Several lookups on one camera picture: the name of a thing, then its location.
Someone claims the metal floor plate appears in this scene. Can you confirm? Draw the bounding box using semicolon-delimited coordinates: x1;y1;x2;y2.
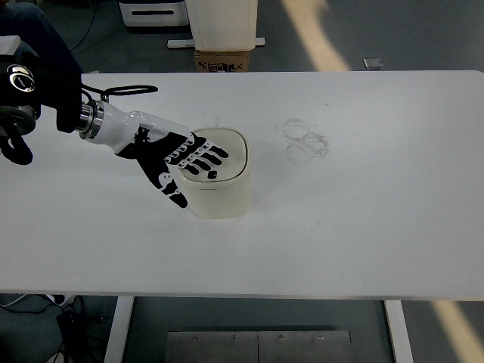
165;330;356;362

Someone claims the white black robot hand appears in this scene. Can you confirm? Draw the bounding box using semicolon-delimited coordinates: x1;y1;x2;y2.
88;102;229;209

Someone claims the floor cables bundle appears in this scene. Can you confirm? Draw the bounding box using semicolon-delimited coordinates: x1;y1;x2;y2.
0;293;114;363

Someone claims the white appliance with slot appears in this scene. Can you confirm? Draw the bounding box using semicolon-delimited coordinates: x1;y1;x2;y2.
118;1;189;27

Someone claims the white table leg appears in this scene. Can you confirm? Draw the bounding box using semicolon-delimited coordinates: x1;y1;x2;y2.
384;300;414;363
104;296;135;363

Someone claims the right white table leg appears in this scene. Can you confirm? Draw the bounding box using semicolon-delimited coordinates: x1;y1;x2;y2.
384;300;414;363

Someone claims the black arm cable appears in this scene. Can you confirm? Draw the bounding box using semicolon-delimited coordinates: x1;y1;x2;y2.
81;84;159;103

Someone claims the left white table leg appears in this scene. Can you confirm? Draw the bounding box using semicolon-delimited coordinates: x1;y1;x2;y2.
104;296;135;363

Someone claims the person in blue jeans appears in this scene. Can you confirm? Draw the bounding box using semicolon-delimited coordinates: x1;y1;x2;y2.
1;1;83;74

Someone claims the cream push-lid trash can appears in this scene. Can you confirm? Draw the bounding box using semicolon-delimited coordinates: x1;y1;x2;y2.
177;128;251;219

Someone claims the white table base bar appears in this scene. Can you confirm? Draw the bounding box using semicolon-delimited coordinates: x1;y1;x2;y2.
166;37;265;51

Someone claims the brown cardboard box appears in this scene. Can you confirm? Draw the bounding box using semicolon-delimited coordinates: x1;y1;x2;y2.
194;51;250;73

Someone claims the grey floor outlet plate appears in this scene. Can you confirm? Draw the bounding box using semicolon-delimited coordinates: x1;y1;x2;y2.
362;57;385;70

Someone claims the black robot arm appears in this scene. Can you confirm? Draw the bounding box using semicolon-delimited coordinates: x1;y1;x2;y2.
1;54;229;208

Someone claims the large white bin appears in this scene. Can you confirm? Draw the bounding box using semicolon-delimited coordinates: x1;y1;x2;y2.
185;0;258;40

